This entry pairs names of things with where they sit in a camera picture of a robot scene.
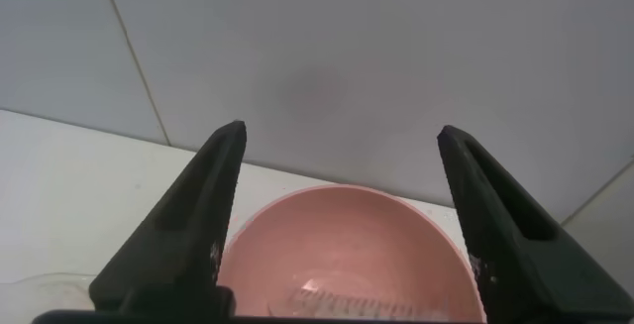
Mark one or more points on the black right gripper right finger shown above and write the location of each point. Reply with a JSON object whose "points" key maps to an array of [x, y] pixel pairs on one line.
{"points": [[515, 245]]}

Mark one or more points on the pink bowl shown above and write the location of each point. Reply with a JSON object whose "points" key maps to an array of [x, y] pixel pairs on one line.
{"points": [[347, 235]]}

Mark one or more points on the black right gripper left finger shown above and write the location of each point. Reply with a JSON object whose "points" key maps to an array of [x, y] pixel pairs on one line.
{"points": [[183, 235]]}

